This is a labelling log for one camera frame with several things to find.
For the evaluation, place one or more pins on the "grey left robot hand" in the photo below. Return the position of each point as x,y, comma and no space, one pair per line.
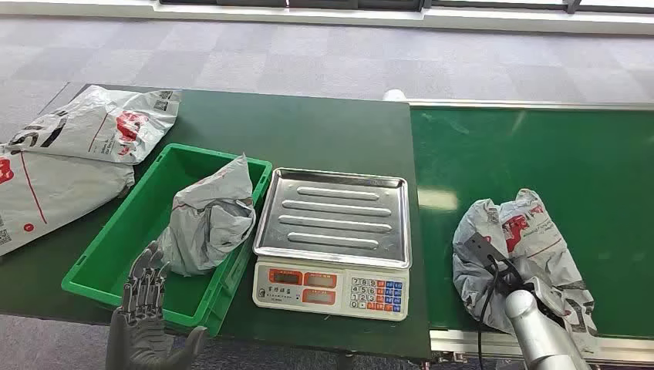
140,337

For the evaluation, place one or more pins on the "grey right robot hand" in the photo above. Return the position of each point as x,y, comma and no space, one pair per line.
545,299

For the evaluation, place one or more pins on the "grey red-print mailer package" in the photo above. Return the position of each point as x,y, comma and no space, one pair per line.
531,230

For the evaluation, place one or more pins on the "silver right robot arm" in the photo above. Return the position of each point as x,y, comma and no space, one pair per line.
541,337

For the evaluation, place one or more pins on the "plain grey mailer package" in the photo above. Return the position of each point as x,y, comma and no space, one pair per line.
212,224

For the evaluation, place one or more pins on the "green conveyor belt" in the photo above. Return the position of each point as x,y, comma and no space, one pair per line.
536,153

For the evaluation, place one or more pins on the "large white red-line mailer package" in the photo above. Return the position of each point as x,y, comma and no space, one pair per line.
51,194

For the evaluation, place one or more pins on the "white black-print mailer package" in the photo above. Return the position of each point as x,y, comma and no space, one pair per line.
102,122

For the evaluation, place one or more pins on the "green plastic crate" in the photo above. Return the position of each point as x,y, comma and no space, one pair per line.
128,240

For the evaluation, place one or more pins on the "white electronic weighing scale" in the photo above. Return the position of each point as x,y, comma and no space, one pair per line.
327,291

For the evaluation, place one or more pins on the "steel scale weighing pan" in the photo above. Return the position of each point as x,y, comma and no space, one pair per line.
334,217

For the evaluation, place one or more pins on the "white roller end cap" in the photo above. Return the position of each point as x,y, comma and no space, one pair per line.
394,95

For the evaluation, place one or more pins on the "white window sill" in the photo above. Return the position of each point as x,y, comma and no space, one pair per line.
76,9

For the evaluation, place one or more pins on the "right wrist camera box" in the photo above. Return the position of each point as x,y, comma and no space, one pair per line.
483,248

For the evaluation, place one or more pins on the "silver conveyor frame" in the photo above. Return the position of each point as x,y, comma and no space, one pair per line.
460,344

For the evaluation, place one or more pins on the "dark window frame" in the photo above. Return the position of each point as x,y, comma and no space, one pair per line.
317,3

